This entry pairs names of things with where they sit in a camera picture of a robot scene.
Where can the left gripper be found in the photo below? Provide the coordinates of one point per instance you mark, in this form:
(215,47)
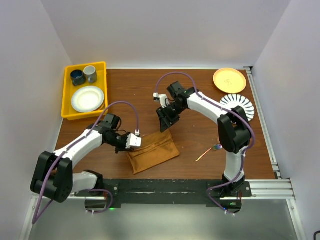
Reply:
(123,148)

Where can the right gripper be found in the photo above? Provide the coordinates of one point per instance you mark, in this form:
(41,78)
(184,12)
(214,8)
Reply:
(165,120)

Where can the brown cloth napkin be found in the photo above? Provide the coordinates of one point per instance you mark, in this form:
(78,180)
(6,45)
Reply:
(156,148)

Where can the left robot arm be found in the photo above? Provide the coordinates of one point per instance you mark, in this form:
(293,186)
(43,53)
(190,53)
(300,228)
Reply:
(53,175)

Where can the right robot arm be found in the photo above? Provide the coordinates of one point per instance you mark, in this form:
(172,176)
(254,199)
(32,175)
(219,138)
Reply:
(234,131)

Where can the rose gold spoon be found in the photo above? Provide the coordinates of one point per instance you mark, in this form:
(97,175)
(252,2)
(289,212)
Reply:
(207,151)

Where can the white bowl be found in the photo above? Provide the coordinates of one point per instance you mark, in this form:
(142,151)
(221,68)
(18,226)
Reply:
(87,99)

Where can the iridescent fork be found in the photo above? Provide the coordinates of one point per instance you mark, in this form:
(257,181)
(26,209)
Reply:
(217,147)

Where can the yellow plastic tray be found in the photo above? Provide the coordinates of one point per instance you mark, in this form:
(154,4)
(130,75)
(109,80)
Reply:
(67,111)

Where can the black striped white plate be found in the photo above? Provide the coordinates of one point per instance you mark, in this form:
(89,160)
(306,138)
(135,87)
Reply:
(237,100)

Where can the grey mug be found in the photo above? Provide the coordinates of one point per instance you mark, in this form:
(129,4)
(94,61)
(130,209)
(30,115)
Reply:
(91,74)

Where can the dark blue mug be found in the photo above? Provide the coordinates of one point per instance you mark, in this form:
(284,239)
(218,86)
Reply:
(77,77)

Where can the yellow plate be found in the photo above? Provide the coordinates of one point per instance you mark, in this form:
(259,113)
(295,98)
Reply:
(229,80)

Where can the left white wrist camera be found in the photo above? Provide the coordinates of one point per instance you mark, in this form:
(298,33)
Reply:
(133,141)

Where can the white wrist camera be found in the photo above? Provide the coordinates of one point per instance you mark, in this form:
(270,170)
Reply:
(133,141)
(162,99)

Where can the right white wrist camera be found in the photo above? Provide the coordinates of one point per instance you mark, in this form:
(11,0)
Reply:
(162,99)

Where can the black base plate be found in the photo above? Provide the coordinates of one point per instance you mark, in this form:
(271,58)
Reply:
(169,192)

